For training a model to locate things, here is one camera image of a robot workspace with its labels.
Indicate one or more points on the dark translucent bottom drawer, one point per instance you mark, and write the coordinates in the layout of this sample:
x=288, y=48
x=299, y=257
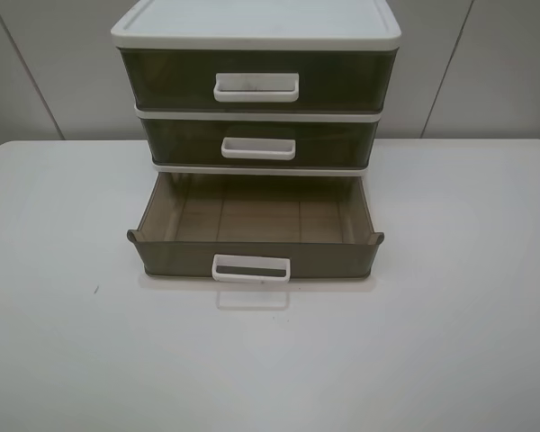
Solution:
x=254, y=227

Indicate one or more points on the dark translucent drawer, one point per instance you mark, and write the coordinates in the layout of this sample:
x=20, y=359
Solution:
x=329, y=81
x=254, y=227
x=326, y=145

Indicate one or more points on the dark translucent middle drawer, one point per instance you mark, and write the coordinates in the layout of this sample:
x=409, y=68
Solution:
x=326, y=145

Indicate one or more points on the white plastic drawer cabinet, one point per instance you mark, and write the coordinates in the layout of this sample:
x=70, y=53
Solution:
x=259, y=25

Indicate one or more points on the dark translucent top drawer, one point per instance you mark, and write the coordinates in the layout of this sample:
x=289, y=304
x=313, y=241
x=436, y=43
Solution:
x=329, y=81

